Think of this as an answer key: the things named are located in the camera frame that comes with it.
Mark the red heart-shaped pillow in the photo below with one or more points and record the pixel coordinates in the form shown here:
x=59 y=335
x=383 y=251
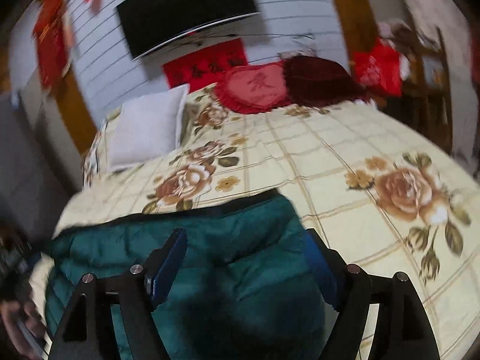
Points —
x=255 y=88

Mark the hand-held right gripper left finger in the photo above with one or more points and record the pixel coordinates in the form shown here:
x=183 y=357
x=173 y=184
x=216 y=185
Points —
x=170 y=258

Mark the floral checked bedspread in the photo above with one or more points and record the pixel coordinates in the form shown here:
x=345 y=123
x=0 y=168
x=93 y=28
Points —
x=318 y=150

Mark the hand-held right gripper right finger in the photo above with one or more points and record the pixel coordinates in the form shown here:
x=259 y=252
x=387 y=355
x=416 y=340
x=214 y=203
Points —
x=322 y=266

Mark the red fringed hanging decoration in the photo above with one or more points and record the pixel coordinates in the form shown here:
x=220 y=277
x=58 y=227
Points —
x=52 y=37

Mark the pink cloth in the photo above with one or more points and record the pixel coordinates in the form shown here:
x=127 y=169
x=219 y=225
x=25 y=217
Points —
x=393 y=30

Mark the green quilted jacket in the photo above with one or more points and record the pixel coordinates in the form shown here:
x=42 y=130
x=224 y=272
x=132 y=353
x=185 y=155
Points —
x=243 y=270

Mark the person's left hand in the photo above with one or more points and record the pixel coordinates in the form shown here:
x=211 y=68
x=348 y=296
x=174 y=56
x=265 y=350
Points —
x=26 y=322

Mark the grey refrigerator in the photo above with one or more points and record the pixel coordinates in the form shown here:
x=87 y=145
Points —
x=33 y=165

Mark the white pillow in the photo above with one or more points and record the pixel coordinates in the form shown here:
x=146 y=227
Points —
x=150 y=127

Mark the pink floral curtain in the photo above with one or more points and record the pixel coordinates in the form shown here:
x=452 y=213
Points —
x=446 y=26

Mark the red shopping bag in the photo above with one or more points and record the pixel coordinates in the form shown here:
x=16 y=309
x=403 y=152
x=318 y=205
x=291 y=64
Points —
x=378 y=67

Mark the red paper banner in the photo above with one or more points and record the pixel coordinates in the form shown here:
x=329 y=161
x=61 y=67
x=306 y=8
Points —
x=202 y=65

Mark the black wall television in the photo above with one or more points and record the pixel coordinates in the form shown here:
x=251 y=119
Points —
x=187 y=7

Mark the dark red velvet pillow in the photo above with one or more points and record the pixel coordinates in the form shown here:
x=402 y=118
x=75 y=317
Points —
x=322 y=80

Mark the wooden shelf rack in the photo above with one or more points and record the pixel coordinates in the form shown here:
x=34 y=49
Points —
x=431 y=90

